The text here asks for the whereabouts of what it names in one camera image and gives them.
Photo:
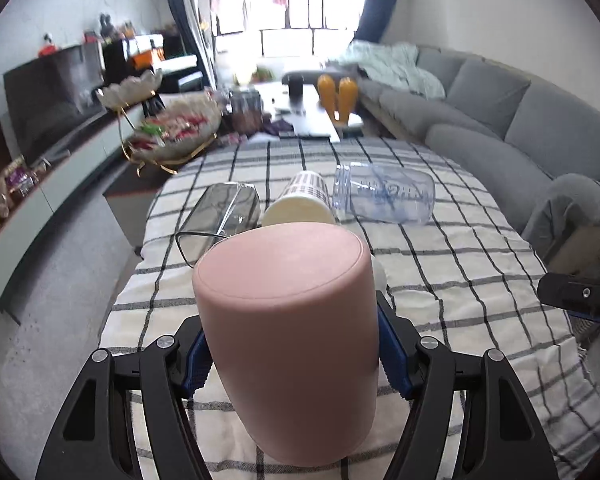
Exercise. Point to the grey green television cabinet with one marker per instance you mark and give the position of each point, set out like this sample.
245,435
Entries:
55,195

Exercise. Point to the grey round pouf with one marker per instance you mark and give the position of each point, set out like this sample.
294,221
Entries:
574,205

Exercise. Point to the clear blue-print plastic bottle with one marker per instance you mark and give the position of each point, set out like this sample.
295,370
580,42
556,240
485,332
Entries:
384,192

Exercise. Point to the tiered snack tray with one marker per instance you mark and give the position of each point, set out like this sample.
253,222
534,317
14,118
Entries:
172,122

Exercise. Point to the clear glass cup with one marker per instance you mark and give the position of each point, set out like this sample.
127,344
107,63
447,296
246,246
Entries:
220,215

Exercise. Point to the black television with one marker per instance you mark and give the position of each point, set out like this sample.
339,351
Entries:
50,95

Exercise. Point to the light green blanket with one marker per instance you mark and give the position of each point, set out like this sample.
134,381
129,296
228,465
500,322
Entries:
394,67

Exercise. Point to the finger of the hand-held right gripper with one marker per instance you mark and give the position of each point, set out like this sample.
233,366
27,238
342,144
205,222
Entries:
574,296

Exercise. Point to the brown glass jar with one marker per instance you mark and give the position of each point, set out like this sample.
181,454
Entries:
246,110

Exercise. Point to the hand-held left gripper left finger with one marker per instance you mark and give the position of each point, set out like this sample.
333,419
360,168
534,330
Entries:
196,366

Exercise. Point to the pile of snack packets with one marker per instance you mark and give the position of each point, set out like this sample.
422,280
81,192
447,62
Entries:
10,185

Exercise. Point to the black mug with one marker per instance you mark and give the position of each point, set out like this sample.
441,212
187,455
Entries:
297,89

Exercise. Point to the grey sofa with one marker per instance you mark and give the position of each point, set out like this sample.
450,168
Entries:
484,110

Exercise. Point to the blue curtain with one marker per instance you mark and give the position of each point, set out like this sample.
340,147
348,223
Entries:
379,0
190,20

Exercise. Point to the black white checked tablecloth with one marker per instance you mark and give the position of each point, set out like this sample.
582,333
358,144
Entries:
459,280

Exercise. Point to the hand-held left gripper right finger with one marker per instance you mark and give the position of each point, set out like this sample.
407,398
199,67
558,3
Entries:
392,360

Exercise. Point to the white patterned paper cup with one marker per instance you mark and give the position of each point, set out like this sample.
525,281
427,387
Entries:
304,194

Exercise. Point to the black cabinet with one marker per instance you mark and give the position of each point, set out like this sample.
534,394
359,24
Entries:
150,57

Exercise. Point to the pink cup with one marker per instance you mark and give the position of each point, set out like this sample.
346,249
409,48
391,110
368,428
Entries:
285,330

